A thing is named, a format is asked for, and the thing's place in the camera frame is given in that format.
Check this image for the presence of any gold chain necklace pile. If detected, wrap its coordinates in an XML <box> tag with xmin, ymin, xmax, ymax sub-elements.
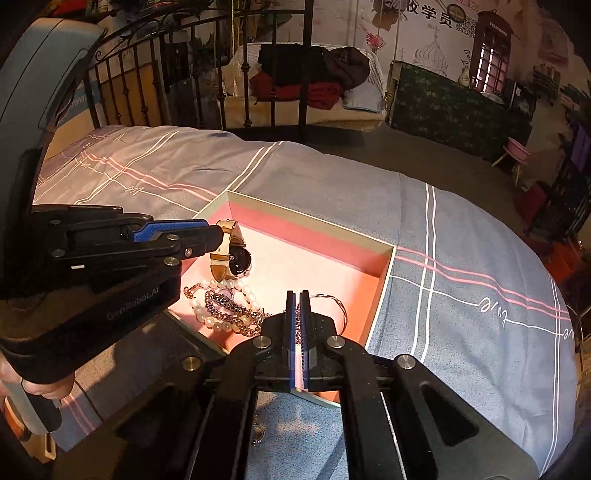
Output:
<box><xmin>183</xmin><ymin>281</ymin><xmax>306</xmax><ymax>340</ymax></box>

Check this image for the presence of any left hand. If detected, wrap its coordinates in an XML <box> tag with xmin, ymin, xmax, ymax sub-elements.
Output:
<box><xmin>0</xmin><ymin>354</ymin><xmax>75</xmax><ymax>400</ymax></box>

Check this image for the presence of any thin rose gold bangle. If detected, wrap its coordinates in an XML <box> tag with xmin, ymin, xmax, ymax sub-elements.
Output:
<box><xmin>311</xmin><ymin>293</ymin><xmax>349</xmax><ymax>335</ymax></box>

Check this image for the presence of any white box pink interior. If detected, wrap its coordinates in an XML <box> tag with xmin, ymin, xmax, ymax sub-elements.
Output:
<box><xmin>200</xmin><ymin>192</ymin><xmax>396</xmax><ymax>346</ymax></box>

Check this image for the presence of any grey striped bed cover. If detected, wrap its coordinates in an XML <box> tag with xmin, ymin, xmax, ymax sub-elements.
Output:
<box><xmin>35</xmin><ymin>127</ymin><xmax>578</xmax><ymax>474</ymax></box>

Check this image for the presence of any pile of clothes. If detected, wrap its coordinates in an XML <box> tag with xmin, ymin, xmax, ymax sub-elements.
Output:
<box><xmin>249</xmin><ymin>43</ymin><xmax>370</xmax><ymax>110</ymax></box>

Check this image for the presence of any light blue pillow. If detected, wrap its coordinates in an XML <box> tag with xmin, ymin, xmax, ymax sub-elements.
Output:
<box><xmin>342</xmin><ymin>82</ymin><xmax>383</xmax><ymax>113</ymax></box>

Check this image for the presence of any dark green patterned cabinet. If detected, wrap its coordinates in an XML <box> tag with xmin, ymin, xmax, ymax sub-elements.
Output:
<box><xmin>390</xmin><ymin>62</ymin><xmax>510</xmax><ymax>159</ymax></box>

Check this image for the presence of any pink stool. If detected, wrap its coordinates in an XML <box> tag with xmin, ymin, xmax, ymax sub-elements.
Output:
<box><xmin>492</xmin><ymin>137</ymin><xmax>530</xmax><ymax>187</ymax></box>

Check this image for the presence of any watch with tan strap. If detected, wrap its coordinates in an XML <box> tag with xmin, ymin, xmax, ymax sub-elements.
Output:
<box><xmin>211</xmin><ymin>219</ymin><xmax>252</xmax><ymax>282</ymax></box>

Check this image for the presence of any pearl bracelet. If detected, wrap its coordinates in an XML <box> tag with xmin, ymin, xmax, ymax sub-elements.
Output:
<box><xmin>187</xmin><ymin>277</ymin><xmax>264</xmax><ymax>334</ymax></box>

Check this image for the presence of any black cable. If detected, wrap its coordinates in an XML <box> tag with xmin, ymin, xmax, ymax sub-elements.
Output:
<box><xmin>73</xmin><ymin>380</ymin><xmax>105</xmax><ymax>423</ymax></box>

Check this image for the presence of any black iron bed frame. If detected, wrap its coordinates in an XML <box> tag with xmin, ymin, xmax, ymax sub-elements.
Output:
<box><xmin>83</xmin><ymin>1</ymin><xmax>314</xmax><ymax>132</ymax></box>

